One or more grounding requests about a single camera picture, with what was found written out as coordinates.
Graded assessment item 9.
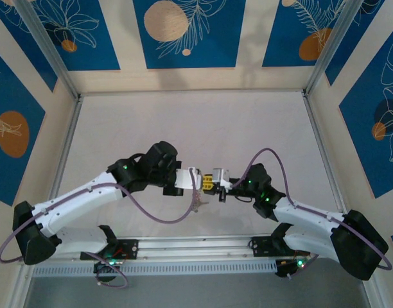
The slotted grey cable duct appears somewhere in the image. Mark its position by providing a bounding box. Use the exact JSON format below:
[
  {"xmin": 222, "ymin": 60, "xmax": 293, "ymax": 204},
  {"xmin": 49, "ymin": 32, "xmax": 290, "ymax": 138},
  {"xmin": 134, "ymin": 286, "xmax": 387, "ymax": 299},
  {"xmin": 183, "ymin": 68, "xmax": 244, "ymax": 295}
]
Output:
[{"xmin": 31, "ymin": 260, "xmax": 279, "ymax": 278}]

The aluminium frame post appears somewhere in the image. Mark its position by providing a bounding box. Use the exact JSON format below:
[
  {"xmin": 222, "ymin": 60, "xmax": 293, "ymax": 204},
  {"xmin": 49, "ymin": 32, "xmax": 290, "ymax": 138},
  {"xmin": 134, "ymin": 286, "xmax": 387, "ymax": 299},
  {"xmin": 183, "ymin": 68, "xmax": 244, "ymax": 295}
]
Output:
[
  {"xmin": 13, "ymin": 0, "xmax": 81, "ymax": 101},
  {"xmin": 302, "ymin": 0, "xmax": 367, "ymax": 98}
]

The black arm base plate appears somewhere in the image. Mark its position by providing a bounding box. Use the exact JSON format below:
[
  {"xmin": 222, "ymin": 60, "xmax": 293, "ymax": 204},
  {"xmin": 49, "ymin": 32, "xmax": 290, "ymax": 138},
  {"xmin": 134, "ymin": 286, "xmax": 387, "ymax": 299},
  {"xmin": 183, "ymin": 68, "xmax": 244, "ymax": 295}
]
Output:
[
  {"xmin": 80, "ymin": 239, "xmax": 139, "ymax": 261},
  {"xmin": 250, "ymin": 236, "xmax": 311, "ymax": 257}
]

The aluminium mounting rail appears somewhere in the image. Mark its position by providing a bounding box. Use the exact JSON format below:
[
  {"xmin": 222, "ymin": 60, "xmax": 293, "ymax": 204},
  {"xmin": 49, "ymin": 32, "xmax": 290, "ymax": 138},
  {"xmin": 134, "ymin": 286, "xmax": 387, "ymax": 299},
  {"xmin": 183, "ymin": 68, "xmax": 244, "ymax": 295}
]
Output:
[{"xmin": 18, "ymin": 236, "xmax": 371, "ymax": 266}]

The aluminium table side rail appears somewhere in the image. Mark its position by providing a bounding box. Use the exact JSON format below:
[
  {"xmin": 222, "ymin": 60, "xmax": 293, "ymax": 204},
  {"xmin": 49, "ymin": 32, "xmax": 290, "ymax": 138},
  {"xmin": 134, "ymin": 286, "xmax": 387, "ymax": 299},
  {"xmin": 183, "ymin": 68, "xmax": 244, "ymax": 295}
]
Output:
[
  {"xmin": 48, "ymin": 95, "xmax": 85, "ymax": 206},
  {"xmin": 302, "ymin": 91, "xmax": 348, "ymax": 214}
]

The aluminium table back rail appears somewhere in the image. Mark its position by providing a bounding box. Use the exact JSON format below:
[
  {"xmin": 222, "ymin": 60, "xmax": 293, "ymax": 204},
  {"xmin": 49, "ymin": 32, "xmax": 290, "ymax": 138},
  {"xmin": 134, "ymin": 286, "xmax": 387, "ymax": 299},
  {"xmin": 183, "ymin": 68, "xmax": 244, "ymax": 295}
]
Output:
[{"xmin": 78, "ymin": 90, "xmax": 308, "ymax": 98}]

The blue floral wall panel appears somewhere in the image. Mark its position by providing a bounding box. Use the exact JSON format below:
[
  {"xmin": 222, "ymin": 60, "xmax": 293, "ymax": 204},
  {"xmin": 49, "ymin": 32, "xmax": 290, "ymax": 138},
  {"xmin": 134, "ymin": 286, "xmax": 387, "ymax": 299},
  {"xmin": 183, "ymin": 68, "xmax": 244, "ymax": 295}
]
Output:
[
  {"xmin": 339, "ymin": 30, "xmax": 393, "ymax": 199},
  {"xmin": 31, "ymin": 0, "xmax": 121, "ymax": 72},
  {"xmin": 0, "ymin": 46, "xmax": 46, "ymax": 207},
  {"xmin": 133, "ymin": 0, "xmax": 247, "ymax": 70},
  {"xmin": 0, "ymin": 0, "xmax": 58, "ymax": 94},
  {"xmin": 262, "ymin": 0, "xmax": 348, "ymax": 68},
  {"xmin": 324, "ymin": 0, "xmax": 393, "ymax": 87}
]

